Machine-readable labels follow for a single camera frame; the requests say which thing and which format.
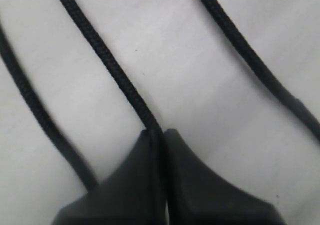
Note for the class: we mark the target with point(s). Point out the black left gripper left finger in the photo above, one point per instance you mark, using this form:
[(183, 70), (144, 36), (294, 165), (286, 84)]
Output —
[(132, 195)]

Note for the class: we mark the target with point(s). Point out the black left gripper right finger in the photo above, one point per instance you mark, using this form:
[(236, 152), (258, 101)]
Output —
[(199, 196)]

